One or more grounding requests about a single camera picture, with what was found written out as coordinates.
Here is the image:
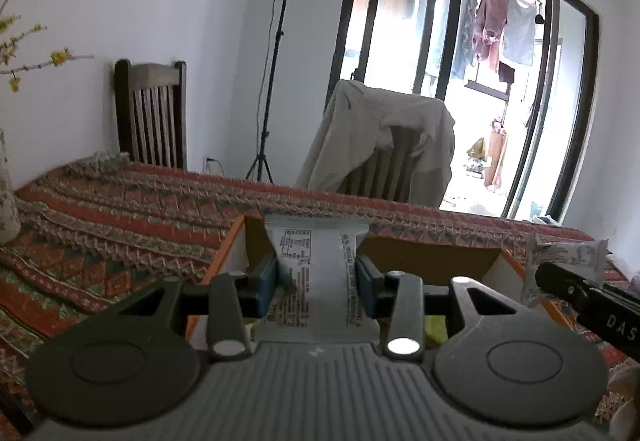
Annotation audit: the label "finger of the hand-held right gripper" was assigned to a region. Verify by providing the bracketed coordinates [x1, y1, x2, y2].
[534, 262, 608, 309]

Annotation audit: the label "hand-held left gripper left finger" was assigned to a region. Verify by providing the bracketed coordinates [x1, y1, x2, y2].
[115, 253, 279, 362]

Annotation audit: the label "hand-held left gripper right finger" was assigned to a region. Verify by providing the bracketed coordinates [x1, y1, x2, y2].
[355, 253, 531, 363]

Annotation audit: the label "silver snack packet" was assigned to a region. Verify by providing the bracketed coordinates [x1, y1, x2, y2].
[520, 233, 608, 302]

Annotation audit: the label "white printed snack packet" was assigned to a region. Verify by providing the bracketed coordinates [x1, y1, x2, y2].
[252, 216, 383, 344]

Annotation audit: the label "orange cardboard box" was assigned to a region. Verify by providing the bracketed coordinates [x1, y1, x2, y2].
[185, 213, 601, 352]

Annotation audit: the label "wooden chair under jacket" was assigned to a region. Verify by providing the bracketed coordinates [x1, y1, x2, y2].
[345, 126, 426, 202]

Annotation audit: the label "patterned red tablecloth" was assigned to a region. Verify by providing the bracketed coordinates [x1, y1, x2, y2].
[0, 153, 640, 441]

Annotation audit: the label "beige jacket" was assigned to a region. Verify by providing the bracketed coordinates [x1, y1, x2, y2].
[295, 80, 457, 209]

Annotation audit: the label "dark wooden slatted chair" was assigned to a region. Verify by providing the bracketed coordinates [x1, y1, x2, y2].
[114, 60, 188, 170]

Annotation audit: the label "hanging light blue shirt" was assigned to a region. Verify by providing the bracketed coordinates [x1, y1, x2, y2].
[502, 0, 538, 66]

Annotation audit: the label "round lamp on black tripod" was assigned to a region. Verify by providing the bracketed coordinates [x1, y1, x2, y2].
[245, 0, 321, 184]

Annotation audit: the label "hanging maroon shirt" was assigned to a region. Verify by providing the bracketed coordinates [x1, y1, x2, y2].
[472, 0, 510, 72]

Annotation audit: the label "black-framed sliding glass door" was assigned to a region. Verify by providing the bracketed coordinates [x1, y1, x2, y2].
[327, 0, 601, 227]

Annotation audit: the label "floral ceramic vase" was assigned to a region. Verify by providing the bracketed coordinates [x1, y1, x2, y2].
[0, 131, 22, 247]

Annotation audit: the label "hanging blue jeans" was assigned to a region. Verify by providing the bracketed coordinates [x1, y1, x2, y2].
[452, 0, 479, 79]

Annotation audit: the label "yellow flower branches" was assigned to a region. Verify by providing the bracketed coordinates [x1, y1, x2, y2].
[0, 0, 96, 94]

